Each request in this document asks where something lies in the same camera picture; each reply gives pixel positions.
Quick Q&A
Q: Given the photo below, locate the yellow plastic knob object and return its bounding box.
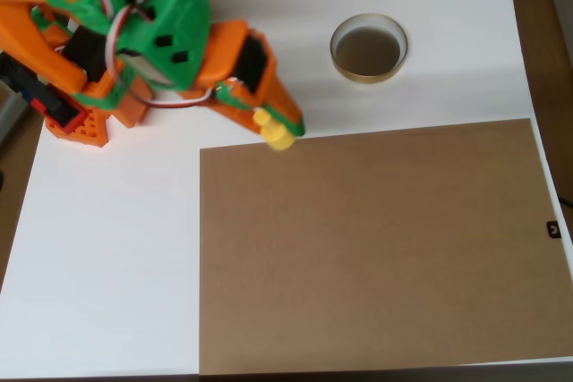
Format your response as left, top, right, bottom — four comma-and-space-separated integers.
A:
252, 107, 297, 152

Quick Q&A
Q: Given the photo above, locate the orange robot base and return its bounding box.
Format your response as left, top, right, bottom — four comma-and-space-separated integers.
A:
0, 53, 111, 149

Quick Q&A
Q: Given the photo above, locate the round shallow dish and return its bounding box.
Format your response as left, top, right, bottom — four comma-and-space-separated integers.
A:
329, 13, 409, 85

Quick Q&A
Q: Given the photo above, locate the brown fibreboard panel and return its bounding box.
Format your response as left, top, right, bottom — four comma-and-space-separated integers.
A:
198, 117, 573, 375

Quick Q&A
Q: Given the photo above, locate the large white sheet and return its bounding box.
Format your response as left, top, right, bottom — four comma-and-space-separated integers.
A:
0, 0, 573, 378

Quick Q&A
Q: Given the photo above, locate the red and white servo cable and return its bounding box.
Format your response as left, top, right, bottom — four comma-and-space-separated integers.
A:
105, 4, 217, 110

